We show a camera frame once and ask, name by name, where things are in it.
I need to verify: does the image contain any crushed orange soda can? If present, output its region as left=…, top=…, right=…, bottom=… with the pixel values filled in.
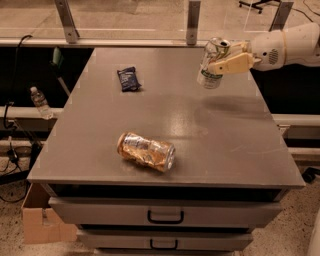
left=117, top=132, right=175, bottom=172

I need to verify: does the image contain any metal bracket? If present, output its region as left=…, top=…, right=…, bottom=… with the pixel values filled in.
left=269, top=0, right=293, bottom=31
left=54, top=0, right=79, bottom=44
left=186, top=0, right=201, bottom=45

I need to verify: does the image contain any black chair base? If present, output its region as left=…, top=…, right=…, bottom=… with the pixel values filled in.
left=238, top=0, right=281, bottom=14

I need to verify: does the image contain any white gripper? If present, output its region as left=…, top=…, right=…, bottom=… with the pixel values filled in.
left=208, top=30, right=286, bottom=75

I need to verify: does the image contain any left metal bracket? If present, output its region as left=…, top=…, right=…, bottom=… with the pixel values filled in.
left=54, top=0, right=79, bottom=44

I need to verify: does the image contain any middle metal bracket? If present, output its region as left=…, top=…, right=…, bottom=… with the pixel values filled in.
left=186, top=0, right=201, bottom=45

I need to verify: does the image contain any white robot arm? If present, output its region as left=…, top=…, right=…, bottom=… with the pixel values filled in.
left=208, top=23, right=320, bottom=75

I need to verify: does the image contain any grey drawer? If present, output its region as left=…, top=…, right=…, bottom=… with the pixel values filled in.
left=77, top=230, right=253, bottom=251
left=49, top=197, right=281, bottom=228

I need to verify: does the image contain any dark blue rxbar wrapper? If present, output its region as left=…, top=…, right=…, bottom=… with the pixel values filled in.
left=117, top=67, right=141, bottom=92

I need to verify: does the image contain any top grey drawer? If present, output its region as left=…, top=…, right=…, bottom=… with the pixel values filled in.
left=49, top=197, right=281, bottom=228

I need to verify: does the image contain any white green 7up can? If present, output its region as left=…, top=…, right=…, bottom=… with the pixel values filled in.
left=197, top=37, right=231, bottom=89

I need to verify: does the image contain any brown cardboard box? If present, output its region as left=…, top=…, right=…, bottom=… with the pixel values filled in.
left=21, top=184, right=77, bottom=244

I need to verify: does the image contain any black cable on left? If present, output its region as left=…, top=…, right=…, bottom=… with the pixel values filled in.
left=1, top=34, right=33, bottom=131

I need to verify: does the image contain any green handled tool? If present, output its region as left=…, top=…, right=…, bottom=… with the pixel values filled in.
left=50, top=47, right=71, bottom=96

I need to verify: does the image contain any clear plastic water bottle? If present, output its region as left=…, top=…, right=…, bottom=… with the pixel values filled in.
left=30, top=86, right=53, bottom=120

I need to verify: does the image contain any right metal bracket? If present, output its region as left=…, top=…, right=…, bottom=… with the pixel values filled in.
left=269, top=0, right=293, bottom=31

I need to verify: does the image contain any grey metal drawer cabinet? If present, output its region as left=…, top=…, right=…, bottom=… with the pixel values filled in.
left=29, top=48, right=304, bottom=256

